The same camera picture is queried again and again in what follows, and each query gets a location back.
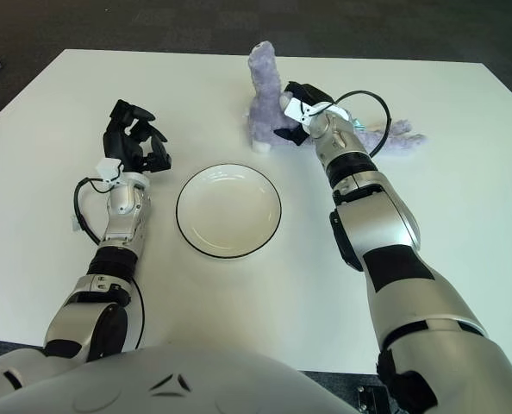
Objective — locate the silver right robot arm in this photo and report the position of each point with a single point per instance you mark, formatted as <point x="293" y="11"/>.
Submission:
<point x="381" y="224"/>

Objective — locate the white right wrist connector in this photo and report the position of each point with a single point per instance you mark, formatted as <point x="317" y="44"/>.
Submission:
<point x="297" y="108"/>

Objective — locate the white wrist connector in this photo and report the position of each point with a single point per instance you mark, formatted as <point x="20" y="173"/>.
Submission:
<point x="107" y="166"/>
<point x="297" y="108"/>

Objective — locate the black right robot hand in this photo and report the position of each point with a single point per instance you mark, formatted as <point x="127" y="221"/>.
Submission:
<point x="303" y="91"/>

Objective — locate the purple plush doll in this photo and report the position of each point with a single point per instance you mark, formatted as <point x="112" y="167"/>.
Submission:
<point x="264" y="99"/>

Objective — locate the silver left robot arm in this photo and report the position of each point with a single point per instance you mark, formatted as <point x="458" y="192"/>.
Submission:
<point x="122" y="224"/>

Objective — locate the white plate with black rim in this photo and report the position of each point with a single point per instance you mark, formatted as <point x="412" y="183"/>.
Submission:
<point x="228" y="213"/>

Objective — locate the white left wrist connector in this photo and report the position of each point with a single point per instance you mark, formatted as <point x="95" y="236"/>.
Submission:
<point x="107" y="166"/>

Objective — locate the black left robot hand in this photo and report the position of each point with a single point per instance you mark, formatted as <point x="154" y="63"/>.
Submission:
<point x="118" y="142"/>

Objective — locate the grey robot torso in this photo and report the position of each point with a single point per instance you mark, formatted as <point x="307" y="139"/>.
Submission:
<point x="174" y="379"/>

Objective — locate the black metal bracket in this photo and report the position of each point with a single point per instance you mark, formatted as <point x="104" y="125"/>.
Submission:
<point x="370" y="401"/>

